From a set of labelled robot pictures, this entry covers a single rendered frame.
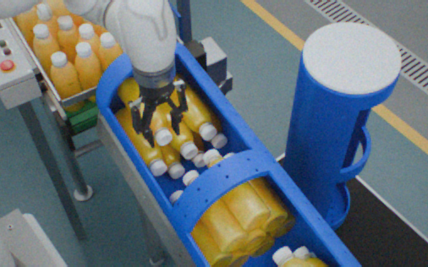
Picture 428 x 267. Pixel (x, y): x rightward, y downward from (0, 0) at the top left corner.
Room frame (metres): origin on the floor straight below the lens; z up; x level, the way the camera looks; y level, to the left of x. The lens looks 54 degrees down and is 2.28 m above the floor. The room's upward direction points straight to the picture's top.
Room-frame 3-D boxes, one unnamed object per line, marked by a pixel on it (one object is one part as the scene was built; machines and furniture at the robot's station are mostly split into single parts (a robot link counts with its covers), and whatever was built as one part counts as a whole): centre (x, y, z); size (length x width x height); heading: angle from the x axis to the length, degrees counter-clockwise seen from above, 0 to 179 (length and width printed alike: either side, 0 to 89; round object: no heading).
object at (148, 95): (0.82, 0.13, 1.30); 0.08 x 0.07 x 0.09; 121
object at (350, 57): (1.17, -0.39, 1.03); 0.28 x 0.28 x 0.01
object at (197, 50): (1.23, 0.08, 0.95); 0.10 x 0.07 x 0.10; 121
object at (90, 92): (1.15, 0.27, 0.96); 0.40 x 0.01 x 0.03; 121
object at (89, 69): (1.14, 0.37, 0.99); 0.07 x 0.07 x 0.19
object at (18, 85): (1.11, 0.59, 1.05); 0.20 x 0.10 x 0.10; 31
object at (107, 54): (1.18, 0.31, 0.99); 0.07 x 0.07 x 0.19
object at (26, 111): (1.11, 0.59, 0.50); 0.04 x 0.04 x 1.00; 31
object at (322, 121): (1.17, -0.39, 0.59); 0.28 x 0.28 x 0.88
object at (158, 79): (0.82, 0.13, 1.38); 0.09 x 0.09 x 0.06
